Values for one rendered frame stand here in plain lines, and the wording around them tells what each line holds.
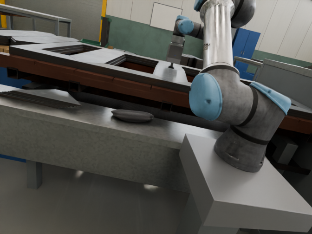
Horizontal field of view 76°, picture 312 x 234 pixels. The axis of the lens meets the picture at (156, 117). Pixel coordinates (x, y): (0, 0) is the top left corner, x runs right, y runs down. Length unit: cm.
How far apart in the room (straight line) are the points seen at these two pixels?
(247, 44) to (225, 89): 935
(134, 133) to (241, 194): 45
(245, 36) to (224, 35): 911
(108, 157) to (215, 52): 74
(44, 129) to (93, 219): 59
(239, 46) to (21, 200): 924
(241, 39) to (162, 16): 345
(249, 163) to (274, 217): 14
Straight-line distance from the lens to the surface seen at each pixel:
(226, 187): 53
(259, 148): 63
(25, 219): 140
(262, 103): 58
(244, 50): 985
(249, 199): 54
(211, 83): 51
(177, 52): 129
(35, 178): 149
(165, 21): 933
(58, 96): 96
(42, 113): 90
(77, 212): 139
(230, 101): 52
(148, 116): 92
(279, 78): 176
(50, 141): 116
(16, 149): 129
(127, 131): 80
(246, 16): 87
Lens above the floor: 106
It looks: 23 degrees down
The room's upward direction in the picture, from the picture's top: 13 degrees clockwise
